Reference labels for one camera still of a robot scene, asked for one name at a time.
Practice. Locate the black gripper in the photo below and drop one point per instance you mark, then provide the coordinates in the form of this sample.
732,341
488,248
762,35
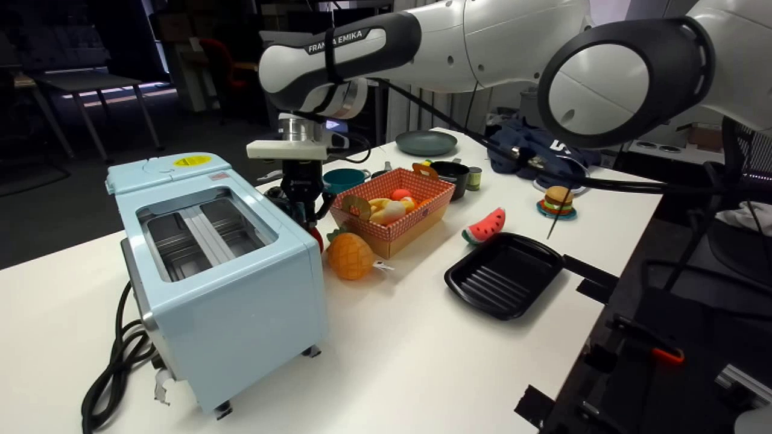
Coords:
300,181

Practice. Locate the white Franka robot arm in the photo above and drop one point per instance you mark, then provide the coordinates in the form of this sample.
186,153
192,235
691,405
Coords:
497,32

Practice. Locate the orange checkered basket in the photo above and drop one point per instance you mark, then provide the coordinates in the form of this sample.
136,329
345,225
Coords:
400,230

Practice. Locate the teal bowl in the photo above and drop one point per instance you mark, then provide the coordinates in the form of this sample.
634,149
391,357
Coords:
345,179

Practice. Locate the olive round slice toy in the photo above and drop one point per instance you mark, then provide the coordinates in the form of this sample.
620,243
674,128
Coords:
357,208

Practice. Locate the orange plush pineapple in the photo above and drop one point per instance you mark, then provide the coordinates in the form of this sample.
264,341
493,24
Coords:
351,255

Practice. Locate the white yellow banana toy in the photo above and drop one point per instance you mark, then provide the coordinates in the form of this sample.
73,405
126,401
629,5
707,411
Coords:
388,210

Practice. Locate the orange plush fruit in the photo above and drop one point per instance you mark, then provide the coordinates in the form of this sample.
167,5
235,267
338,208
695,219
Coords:
398,194

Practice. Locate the light blue toaster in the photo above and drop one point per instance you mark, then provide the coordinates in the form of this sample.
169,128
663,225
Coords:
242,320

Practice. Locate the black bowl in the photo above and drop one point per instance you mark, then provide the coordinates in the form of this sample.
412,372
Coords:
448,169

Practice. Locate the small grey can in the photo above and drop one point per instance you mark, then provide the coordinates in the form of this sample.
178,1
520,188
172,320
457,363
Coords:
475,179

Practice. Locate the watermelon slice toy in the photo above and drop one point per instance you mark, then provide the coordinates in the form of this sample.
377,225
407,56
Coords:
486,228

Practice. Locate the black ridged grill pan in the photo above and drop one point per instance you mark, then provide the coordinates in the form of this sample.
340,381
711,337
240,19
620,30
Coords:
503,277

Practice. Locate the dark blue cloth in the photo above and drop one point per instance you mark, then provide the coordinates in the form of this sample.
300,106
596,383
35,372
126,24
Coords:
521,147

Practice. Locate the dark metal chair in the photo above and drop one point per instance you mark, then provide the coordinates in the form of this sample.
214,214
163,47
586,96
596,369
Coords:
79,79

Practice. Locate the small teal plate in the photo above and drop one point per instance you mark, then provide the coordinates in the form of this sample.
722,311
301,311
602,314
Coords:
555,214

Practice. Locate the toy burger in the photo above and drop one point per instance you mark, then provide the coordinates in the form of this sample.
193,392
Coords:
555,196

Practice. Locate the long black tape strip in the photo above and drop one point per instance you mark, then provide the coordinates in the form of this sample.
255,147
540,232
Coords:
592,271

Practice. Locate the short black tape strip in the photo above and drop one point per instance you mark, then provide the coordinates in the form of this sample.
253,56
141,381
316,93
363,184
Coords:
596,293

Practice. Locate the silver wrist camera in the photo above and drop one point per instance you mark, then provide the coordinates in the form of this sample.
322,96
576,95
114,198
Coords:
286,149

